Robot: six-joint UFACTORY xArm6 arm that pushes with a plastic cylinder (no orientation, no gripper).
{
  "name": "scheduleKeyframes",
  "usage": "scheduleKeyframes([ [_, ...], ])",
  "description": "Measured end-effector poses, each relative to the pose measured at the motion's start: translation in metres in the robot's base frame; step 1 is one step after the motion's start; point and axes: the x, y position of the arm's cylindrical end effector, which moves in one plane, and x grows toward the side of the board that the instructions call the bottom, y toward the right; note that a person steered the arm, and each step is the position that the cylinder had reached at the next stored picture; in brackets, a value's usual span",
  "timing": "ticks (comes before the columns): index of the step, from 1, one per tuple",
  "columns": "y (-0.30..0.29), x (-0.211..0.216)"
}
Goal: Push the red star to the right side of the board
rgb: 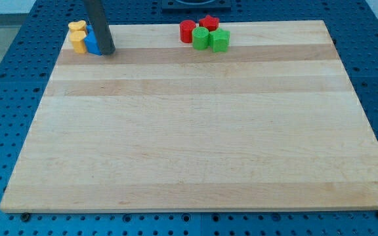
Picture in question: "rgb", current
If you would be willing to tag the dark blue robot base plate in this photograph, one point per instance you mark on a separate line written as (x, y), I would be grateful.
(169, 5)

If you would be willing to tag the yellow heart block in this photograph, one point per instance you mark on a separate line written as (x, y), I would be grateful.
(80, 25)

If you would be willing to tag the yellow hexagon block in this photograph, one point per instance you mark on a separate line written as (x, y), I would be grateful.
(77, 39)

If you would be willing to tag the wooden board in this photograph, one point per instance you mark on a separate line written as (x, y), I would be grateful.
(273, 124)

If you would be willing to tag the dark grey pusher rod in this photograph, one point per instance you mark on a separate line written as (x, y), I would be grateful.
(98, 20)

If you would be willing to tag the blue block behind rod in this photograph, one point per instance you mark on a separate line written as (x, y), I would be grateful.
(89, 28)

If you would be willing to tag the red cylinder block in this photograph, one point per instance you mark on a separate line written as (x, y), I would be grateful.
(185, 28)

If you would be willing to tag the red star block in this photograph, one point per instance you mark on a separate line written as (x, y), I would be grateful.
(209, 22)

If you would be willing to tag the green cylinder block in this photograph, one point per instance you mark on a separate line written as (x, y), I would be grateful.
(200, 38)

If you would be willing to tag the green star block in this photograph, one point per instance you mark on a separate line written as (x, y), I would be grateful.
(219, 40)

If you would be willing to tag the blue pentagon block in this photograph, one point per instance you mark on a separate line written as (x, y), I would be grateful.
(91, 44)

